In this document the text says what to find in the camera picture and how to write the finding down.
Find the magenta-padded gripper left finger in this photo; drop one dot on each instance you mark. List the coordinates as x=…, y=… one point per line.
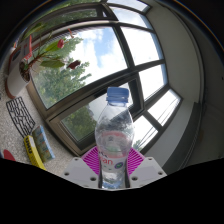
x=80, y=171

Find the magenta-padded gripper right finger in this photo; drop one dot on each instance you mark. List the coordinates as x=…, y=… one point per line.
x=146, y=171

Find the clear blue-capped water bottle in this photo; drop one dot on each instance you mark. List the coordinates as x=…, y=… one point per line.
x=114, y=140

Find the light blue tissue pack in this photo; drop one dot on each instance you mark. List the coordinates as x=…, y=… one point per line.
x=43, y=143

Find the yellow oblong box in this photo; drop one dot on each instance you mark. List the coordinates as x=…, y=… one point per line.
x=33, y=151

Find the flat round red coaster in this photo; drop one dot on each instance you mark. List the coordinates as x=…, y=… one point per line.
x=9, y=156

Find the black openwork trivet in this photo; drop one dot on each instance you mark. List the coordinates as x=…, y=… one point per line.
x=20, y=116

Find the bronze framed bay window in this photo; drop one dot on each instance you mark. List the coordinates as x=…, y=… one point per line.
x=126, y=66

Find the red-flowered plant in white pot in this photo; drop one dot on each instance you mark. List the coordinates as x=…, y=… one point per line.
x=16, y=78

